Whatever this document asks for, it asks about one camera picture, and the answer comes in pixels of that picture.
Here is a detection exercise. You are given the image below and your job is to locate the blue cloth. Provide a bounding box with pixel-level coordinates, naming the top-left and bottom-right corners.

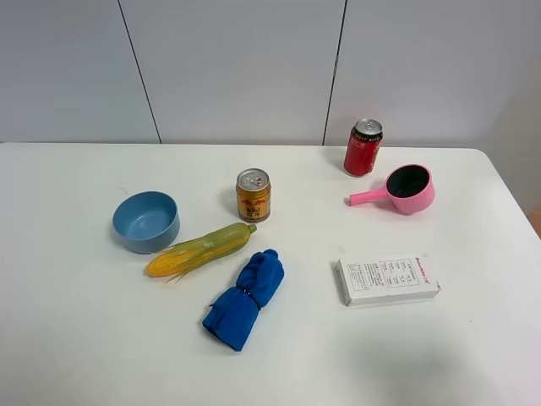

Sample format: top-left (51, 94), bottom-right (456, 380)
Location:
top-left (202, 249), bottom-right (285, 352)

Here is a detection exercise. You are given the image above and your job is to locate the toy corn cob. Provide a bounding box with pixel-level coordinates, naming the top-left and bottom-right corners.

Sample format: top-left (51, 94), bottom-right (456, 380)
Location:
top-left (145, 222), bottom-right (257, 279)

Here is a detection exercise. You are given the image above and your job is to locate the blue plastic bowl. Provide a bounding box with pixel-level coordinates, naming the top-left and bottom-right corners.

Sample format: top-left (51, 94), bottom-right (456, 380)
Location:
top-left (112, 191), bottom-right (181, 255)

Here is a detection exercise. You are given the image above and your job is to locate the red soda can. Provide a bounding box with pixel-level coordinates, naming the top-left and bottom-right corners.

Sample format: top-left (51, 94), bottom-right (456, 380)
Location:
top-left (344, 118), bottom-right (383, 177)

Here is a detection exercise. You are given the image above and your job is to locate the white paper box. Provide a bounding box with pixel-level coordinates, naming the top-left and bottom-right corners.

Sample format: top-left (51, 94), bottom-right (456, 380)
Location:
top-left (335, 254), bottom-right (441, 307)

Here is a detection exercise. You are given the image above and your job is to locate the gold energy drink can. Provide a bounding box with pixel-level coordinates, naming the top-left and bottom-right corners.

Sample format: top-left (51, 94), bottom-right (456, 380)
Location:
top-left (236, 168), bottom-right (271, 223)

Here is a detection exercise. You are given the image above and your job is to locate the pink toy saucepan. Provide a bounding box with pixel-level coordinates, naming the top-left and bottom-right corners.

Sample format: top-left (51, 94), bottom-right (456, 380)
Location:
top-left (348, 164), bottom-right (435, 215)

